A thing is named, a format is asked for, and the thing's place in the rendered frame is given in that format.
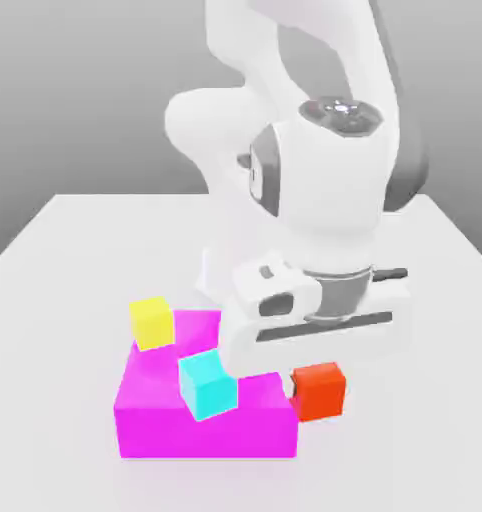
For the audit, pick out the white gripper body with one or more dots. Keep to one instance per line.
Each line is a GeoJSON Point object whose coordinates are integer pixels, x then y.
{"type": "Point", "coordinates": [265, 348]}

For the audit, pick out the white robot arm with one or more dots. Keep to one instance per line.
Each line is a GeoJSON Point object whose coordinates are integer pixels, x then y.
{"type": "Point", "coordinates": [329, 180]}

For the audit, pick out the small cyan cube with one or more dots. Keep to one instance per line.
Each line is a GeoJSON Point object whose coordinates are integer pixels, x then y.
{"type": "Point", "coordinates": [210, 390]}

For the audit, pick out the small red cube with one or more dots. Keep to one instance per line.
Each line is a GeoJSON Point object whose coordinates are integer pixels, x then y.
{"type": "Point", "coordinates": [320, 394]}

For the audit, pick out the small yellow cube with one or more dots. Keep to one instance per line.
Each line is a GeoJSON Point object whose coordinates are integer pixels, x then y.
{"type": "Point", "coordinates": [152, 324]}

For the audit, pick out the large magenta box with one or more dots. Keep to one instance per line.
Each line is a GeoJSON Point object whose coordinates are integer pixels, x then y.
{"type": "Point", "coordinates": [209, 436]}

